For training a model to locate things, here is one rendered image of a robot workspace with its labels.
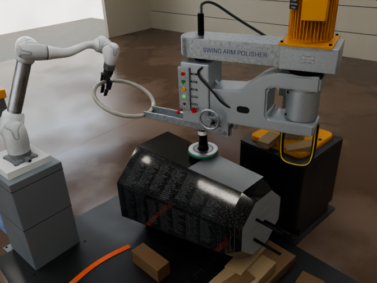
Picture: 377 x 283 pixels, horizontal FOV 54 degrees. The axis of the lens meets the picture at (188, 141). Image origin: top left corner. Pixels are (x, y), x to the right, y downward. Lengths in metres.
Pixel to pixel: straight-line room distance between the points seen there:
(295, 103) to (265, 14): 6.99
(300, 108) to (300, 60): 0.28
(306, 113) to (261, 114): 0.27
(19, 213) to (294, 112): 1.97
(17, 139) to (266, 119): 1.68
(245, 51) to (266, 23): 7.02
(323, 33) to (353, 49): 6.32
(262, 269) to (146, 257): 0.85
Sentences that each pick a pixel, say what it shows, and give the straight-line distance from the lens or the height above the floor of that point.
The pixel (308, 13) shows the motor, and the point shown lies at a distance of 2.01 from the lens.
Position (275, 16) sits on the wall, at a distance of 9.01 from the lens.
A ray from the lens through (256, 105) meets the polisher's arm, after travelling 2.28.
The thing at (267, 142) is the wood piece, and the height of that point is 0.83.
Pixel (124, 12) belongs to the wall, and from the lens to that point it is 10.88.
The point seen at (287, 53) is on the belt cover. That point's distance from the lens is 2.11.
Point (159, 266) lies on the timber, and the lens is 2.81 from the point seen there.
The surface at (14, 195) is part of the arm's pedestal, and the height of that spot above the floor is 0.72.
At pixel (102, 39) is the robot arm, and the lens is 2.98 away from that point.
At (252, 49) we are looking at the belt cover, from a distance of 2.17.
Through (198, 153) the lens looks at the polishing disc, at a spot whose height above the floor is 0.86.
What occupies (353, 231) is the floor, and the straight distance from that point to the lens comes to 3.47.
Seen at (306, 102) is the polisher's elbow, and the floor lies 1.36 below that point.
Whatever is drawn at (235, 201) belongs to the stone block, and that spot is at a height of 0.75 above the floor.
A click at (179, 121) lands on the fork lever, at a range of 2.60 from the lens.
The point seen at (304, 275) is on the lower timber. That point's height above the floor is 0.09.
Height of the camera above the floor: 2.18
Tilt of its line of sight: 28 degrees down
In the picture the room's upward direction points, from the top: 2 degrees counter-clockwise
